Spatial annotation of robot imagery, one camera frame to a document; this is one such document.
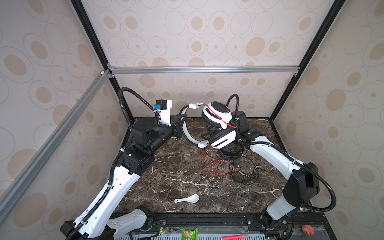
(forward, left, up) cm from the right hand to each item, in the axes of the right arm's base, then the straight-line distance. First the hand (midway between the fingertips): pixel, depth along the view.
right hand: (205, 132), depth 78 cm
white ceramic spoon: (-26, +7, -26) cm, 37 cm away
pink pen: (-43, -12, -25) cm, 51 cm away
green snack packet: (-42, +9, -23) cm, 49 cm away
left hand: (-9, +7, +21) cm, 24 cm away
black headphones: (+6, -20, -27) cm, 34 cm away
